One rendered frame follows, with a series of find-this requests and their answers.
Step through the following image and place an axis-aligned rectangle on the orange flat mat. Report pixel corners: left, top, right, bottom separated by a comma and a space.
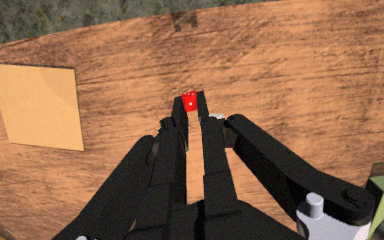
0, 64, 85, 151

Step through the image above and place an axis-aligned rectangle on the red die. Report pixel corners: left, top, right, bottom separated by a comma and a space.
181, 91, 197, 112

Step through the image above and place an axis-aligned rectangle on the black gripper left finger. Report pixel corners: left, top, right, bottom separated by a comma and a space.
51, 96, 189, 240

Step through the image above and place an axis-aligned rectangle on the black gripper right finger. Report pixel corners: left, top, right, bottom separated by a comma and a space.
196, 91, 376, 240

